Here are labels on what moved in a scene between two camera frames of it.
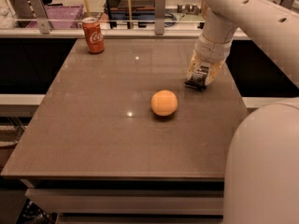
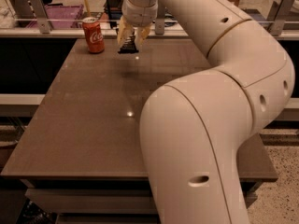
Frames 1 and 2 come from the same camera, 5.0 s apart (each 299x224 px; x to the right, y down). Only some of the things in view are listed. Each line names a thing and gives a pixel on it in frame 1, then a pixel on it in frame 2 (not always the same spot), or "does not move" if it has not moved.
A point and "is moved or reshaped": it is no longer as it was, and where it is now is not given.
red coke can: (93, 35) does not move
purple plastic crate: (61, 12) does not move
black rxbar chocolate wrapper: (198, 79) is moved or reshaped
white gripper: (211, 50) → (139, 15)
